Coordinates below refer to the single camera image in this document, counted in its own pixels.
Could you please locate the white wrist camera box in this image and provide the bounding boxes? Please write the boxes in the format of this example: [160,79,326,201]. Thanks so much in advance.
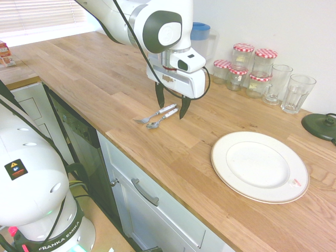
[170,49,207,73]

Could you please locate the white-handled metal spoon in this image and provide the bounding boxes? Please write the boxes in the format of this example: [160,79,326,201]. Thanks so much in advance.
[145,107,180,130]

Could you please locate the orange and white carton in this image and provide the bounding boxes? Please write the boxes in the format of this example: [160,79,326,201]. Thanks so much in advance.
[0,40,17,68]

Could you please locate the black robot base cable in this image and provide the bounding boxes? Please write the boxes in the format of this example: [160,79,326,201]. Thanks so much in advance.
[0,78,91,249]

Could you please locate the white panelled cabinet door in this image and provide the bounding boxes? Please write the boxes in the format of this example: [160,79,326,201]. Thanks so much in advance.
[5,81,77,166]

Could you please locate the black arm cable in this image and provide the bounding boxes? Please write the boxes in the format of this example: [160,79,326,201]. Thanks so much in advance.
[112,0,211,100]

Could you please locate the clear faceted glass tumbler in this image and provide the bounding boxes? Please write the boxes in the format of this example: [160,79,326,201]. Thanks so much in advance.
[280,73,317,114]

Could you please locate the clear glass mug with handle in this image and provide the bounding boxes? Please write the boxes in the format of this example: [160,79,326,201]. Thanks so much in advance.
[262,64,293,106]

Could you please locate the white-handled metal fork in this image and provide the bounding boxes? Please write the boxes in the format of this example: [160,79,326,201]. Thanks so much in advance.
[133,104,177,124]

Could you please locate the translucent pitcher with blue lid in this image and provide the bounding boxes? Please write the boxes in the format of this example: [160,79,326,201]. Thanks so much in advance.
[191,22,220,66]

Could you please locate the white window blinds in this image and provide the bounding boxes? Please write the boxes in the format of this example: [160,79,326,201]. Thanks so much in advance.
[0,0,87,34]

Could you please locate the white cabinet drawer front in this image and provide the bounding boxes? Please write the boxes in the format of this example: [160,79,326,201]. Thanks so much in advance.
[97,130,211,251]

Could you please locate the grey metal drawer handle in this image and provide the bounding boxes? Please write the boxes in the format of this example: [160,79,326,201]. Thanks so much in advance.
[131,178,160,207]

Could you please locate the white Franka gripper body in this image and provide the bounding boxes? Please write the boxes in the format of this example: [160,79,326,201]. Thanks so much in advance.
[146,52,207,100]

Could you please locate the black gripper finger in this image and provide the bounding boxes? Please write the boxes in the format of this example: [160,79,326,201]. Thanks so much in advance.
[178,96,193,120]
[154,82,166,109]

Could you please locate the dark green round lamp base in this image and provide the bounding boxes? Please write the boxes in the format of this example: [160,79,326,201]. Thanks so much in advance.
[301,112,336,146]

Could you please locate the small jar red-checked lid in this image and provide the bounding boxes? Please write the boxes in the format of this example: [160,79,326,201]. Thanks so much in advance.
[227,67,249,92]
[213,59,232,85]
[246,72,272,99]

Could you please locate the white gold-rimmed plate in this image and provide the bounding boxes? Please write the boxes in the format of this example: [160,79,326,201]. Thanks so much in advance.
[211,131,311,204]

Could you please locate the tall jar red-checked lid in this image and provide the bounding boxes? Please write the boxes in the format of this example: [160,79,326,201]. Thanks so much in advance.
[232,43,255,71]
[253,48,278,78]

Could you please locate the dark dishwasher front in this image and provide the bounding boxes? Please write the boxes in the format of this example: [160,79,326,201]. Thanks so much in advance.
[43,83,124,229]

